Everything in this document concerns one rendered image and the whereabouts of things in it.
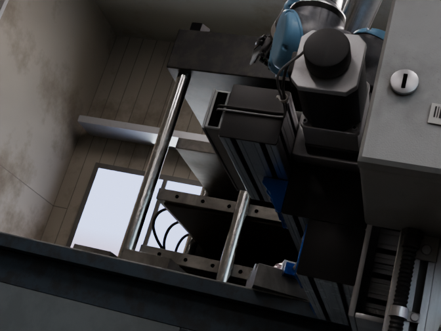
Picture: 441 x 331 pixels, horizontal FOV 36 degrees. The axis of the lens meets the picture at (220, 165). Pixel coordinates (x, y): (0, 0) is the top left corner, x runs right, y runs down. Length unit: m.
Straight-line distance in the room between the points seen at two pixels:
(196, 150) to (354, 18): 1.42
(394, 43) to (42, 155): 5.13
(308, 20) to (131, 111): 4.86
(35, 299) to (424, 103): 1.43
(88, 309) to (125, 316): 0.11
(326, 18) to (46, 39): 4.40
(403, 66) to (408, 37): 0.03
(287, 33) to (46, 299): 1.02
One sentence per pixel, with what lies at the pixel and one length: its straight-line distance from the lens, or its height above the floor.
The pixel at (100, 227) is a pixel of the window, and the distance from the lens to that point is 5.75.
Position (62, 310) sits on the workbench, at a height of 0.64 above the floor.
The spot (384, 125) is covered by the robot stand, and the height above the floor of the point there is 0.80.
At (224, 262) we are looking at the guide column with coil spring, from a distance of 2.61.
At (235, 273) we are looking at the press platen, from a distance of 2.63.
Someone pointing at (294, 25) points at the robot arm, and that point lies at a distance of 1.31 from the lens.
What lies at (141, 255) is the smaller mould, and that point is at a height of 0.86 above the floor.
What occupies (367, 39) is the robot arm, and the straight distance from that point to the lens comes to 1.37.
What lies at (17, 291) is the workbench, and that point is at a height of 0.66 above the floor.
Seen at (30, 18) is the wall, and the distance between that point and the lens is 5.41.
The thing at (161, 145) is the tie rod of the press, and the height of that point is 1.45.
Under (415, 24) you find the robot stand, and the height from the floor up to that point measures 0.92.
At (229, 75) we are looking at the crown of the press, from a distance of 2.89.
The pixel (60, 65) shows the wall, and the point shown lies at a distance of 5.81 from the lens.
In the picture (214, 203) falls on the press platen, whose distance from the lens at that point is 2.74.
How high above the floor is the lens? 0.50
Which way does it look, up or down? 19 degrees up
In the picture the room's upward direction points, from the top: 16 degrees clockwise
